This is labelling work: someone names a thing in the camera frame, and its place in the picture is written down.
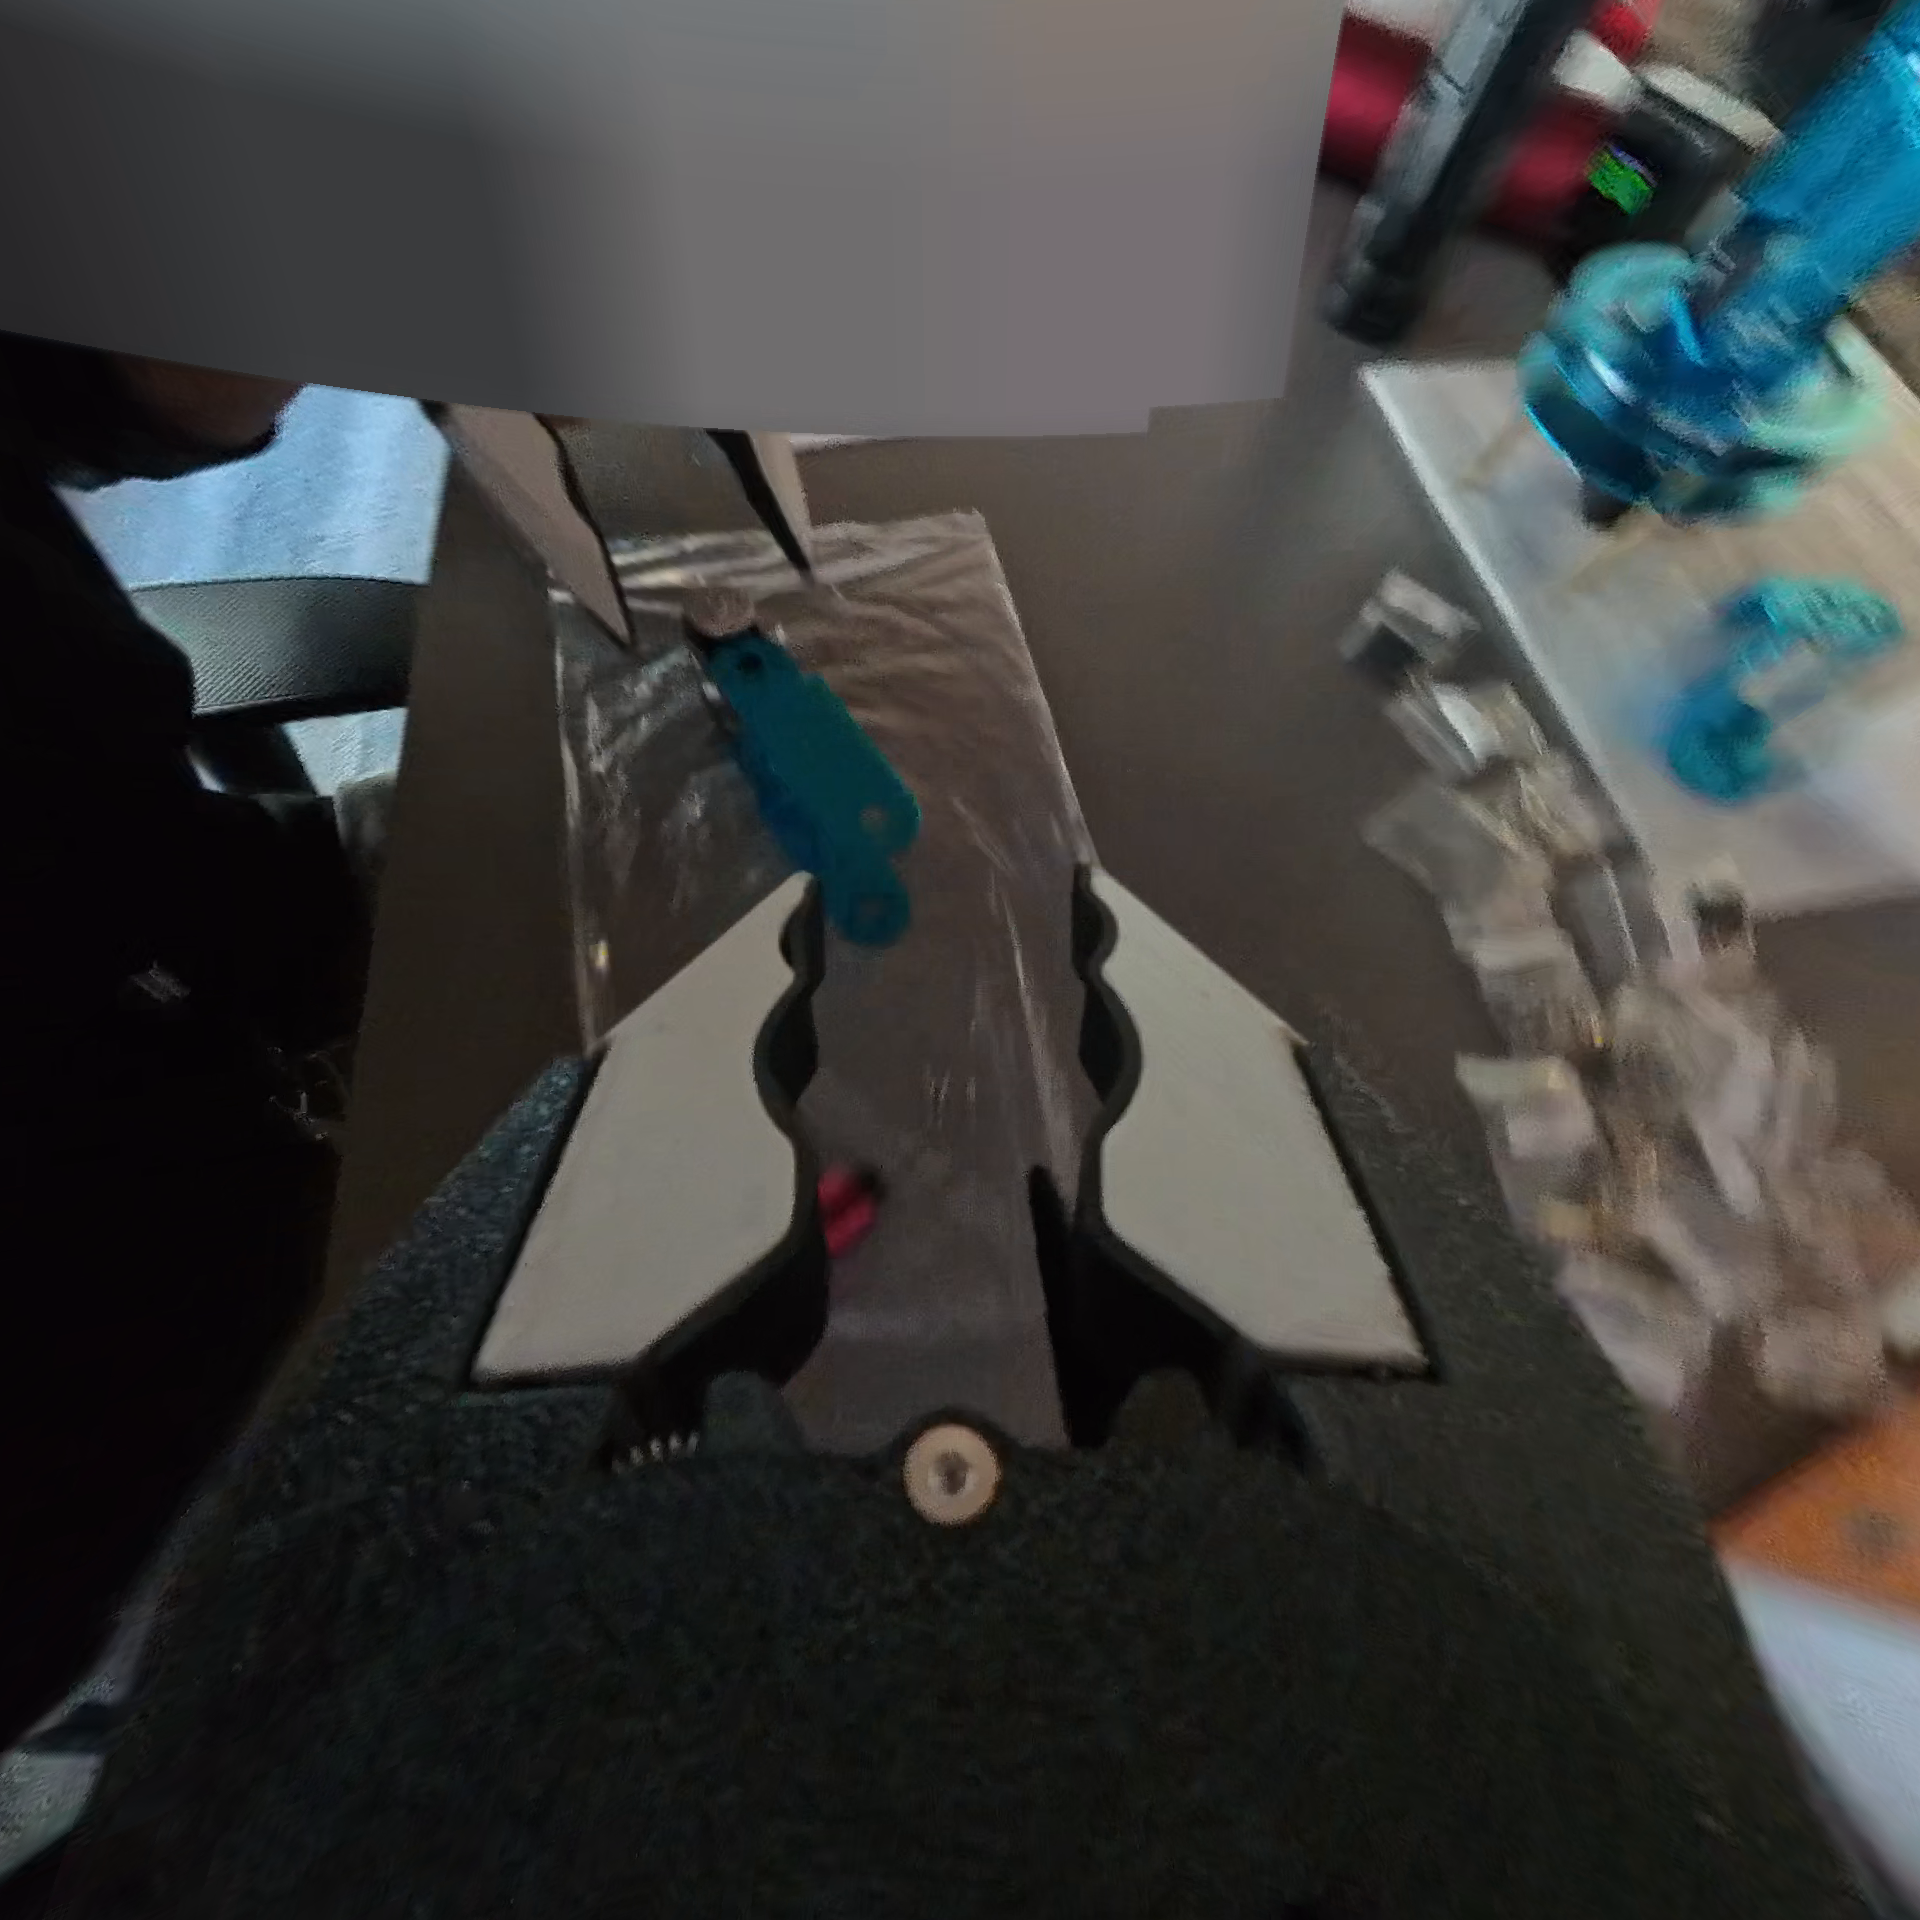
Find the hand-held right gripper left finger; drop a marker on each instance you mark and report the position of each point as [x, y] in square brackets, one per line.
[644, 1200]

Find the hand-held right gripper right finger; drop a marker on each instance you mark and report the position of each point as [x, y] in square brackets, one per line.
[1242, 1185]

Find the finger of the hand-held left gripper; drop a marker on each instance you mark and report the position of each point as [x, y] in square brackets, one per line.
[545, 509]
[762, 480]

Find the red electric screwdriver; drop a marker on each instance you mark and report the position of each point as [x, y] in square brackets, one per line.
[845, 1208]

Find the black servo with blue bracket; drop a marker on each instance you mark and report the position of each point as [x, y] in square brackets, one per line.
[804, 750]

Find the blue toy robot arm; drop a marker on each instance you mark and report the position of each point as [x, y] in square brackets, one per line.
[1768, 269]

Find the clear plastic bag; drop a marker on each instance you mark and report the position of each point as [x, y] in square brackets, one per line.
[961, 703]

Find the grey office chair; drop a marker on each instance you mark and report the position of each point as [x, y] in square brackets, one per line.
[270, 639]

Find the pile of small hardware bags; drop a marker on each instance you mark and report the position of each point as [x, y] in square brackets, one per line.
[1621, 1049]

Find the person's black top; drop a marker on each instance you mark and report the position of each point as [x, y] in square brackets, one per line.
[148, 1049]

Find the orange and white box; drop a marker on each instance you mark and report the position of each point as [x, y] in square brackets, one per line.
[1830, 1530]

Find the red cylindrical case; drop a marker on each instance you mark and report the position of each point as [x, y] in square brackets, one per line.
[1371, 89]

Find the black ribbed cylinder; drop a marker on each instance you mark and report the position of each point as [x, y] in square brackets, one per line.
[1441, 165]

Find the white foam sheet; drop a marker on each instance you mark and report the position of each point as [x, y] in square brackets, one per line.
[1530, 496]

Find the black device with green display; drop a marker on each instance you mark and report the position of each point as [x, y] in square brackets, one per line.
[1662, 165]

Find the small blue metal bracket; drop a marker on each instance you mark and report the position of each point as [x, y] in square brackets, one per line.
[1778, 690]

